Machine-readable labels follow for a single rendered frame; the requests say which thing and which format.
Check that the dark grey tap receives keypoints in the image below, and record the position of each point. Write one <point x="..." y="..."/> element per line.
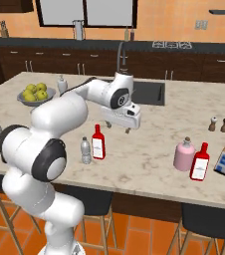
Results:
<point x="121" y="56"/>

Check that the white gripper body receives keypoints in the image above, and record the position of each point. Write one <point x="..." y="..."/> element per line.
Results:
<point x="121" y="119"/>

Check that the grey paper towel holder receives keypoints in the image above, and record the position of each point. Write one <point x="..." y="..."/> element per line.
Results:
<point x="79" y="30"/>

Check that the hob with white grates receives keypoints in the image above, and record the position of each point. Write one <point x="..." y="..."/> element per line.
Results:
<point x="172" y="44"/>

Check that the white-top salt shaker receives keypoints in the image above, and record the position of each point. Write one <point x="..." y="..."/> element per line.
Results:
<point x="212" y="125"/>

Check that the clear plastic water bottle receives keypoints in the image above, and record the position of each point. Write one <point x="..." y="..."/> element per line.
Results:
<point x="86" y="152"/>

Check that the dark wall shelf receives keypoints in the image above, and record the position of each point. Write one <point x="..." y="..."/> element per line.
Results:
<point x="224" y="12"/>

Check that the dark sink basin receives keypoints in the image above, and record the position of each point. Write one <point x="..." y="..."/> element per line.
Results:
<point x="149" y="94"/>

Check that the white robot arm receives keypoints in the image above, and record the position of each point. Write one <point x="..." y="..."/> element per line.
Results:
<point x="58" y="116"/>

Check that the grey wall socket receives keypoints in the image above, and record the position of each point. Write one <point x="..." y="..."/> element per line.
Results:
<point x="201" y="24"/>

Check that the dark brown base cupboards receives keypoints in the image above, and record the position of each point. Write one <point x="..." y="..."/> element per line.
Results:
<point x="190" y="68"/>

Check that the dark bottle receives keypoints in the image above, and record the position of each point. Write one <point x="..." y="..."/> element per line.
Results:
<point x="132" y="34"/>

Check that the white plastic bottle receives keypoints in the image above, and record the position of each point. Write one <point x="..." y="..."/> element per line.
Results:
<point x="62" y="85"/>

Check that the pink round bottle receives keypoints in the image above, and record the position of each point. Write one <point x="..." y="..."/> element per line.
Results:
<point x="184" y="156"/>

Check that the black-framed window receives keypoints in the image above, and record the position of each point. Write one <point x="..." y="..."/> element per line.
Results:
<point x="86" y="12"/>

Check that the red glass bottle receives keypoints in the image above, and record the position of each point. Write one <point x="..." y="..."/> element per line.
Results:
<point x="199" y="164"/>
<point x="98" y="144"/>

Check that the grey bowl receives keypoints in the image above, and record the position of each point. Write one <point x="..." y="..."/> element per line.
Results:
<point x="35" y="100"/>

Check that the tan bottle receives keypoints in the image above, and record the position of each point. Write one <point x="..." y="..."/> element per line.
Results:
<point x="126" y="34"/>

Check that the wooden knife block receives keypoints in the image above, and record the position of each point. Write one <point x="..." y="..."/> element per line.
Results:
<point x="4" y="30"/>

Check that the green apple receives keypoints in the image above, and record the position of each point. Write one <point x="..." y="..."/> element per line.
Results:
<point x="31" y="88"/>
<point x="42" y="95"/>
<point x="27" y="93"/>
<point x="30" y="98"/>
<point x="41" y="87"/>

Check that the dark wall cupboard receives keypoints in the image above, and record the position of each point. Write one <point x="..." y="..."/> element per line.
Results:
<point x="8" y="5"/>

